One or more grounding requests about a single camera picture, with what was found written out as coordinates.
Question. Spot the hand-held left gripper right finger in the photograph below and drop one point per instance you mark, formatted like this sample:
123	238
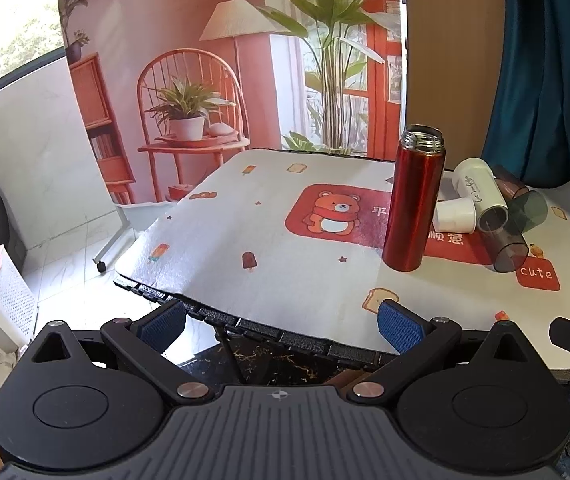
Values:
399	329

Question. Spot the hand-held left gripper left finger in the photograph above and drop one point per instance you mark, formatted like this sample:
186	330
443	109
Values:
164	326

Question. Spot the smoky grey transparent cup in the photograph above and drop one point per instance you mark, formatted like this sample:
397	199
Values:
505	250

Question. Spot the small white paper cup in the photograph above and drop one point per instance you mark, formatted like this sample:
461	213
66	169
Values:
456	214

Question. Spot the grey-green transparent cup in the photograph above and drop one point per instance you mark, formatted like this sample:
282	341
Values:
530	210

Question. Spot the white tumbler cup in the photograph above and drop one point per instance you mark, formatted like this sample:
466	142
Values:
475	186

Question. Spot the brown transparent cup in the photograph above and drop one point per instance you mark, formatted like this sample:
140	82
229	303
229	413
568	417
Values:
510	180

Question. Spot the grey wheeled stand leg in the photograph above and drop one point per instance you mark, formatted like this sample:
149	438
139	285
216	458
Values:
112	242

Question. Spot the red metal thermos bottle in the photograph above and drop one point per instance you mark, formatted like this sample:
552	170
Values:
410	210

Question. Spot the bear printed table mat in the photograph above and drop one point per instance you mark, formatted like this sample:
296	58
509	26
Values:
265	220

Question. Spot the white perforated laundry basket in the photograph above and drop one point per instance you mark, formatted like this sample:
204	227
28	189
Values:
5	300

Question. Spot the white marble board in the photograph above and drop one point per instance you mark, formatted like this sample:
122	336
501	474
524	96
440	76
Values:
30	160

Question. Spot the teal curtain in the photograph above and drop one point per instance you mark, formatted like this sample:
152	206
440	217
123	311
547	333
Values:
550	70

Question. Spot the room scene wall poster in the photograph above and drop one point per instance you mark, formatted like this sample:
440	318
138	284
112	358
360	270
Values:
185	35

